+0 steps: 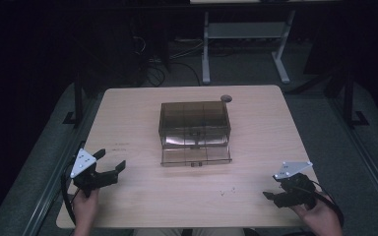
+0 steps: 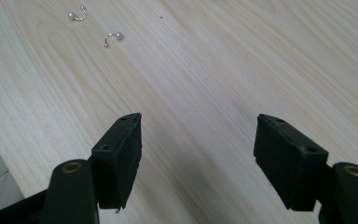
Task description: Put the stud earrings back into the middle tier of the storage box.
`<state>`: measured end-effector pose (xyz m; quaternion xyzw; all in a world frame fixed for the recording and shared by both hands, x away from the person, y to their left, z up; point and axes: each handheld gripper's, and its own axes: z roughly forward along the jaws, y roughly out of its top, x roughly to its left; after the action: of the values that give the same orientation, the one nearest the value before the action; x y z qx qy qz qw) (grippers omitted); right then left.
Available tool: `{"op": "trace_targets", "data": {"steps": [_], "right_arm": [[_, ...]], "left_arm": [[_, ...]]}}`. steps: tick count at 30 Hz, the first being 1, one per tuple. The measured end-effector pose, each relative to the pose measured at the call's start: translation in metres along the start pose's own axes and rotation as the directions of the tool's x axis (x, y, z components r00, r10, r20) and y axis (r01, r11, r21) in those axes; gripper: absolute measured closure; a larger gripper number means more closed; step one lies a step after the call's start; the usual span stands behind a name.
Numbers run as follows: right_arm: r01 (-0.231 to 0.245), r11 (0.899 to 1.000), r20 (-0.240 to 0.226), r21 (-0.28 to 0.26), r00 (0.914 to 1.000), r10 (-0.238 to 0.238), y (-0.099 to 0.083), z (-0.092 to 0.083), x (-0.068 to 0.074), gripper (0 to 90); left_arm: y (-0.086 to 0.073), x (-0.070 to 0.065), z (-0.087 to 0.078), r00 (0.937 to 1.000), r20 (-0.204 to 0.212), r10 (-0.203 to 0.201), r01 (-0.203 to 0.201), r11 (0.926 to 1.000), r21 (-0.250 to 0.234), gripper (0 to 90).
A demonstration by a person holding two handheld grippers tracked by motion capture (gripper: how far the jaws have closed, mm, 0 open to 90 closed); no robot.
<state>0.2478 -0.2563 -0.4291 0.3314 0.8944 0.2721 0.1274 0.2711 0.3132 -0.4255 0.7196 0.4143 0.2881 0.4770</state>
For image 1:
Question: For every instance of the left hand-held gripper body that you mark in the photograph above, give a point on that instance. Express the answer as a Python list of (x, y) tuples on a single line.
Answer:
[(83, 163)]

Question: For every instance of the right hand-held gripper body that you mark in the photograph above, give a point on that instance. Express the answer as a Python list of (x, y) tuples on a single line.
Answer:
[(296, 183)]

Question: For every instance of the brown translucent drawer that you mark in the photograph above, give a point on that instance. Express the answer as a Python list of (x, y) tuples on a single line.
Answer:
[(196, 155)]

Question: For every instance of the brown translucent drawer box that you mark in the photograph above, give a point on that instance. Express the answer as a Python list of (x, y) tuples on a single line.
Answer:
[(194, 121)]

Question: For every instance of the person's right hand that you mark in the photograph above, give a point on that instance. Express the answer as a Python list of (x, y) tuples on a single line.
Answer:
[(320, 219)]

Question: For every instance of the person's left hand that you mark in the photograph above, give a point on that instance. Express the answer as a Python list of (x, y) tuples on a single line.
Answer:
[(86, 206)]

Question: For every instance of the black metal stand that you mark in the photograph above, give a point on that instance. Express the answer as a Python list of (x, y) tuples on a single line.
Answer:
[(350, 98), (78, 98)]

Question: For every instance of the grey round table grommet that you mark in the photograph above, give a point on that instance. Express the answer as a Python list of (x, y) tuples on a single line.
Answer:
[(226, 98)]

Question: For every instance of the white metal stand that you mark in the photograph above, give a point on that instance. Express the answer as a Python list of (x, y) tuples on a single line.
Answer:
[(246, 36)]

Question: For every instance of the metal frame rail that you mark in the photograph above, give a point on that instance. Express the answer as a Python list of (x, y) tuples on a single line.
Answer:
[(367, 157), (50, 187)]

